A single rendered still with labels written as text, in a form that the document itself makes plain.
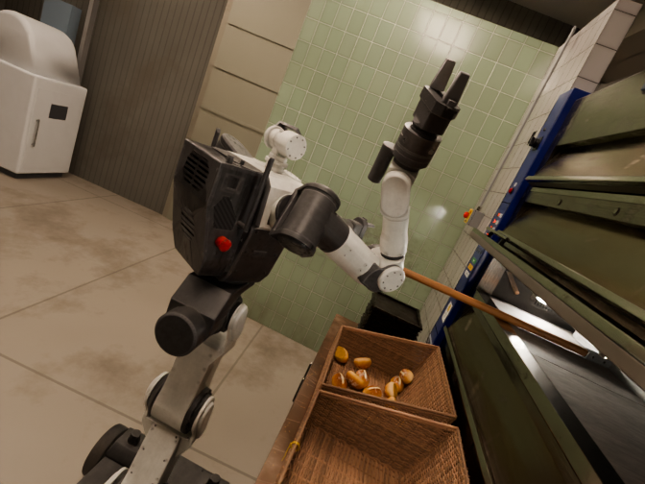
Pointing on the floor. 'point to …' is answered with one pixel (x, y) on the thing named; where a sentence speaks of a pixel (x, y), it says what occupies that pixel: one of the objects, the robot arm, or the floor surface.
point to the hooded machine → (37, 98)
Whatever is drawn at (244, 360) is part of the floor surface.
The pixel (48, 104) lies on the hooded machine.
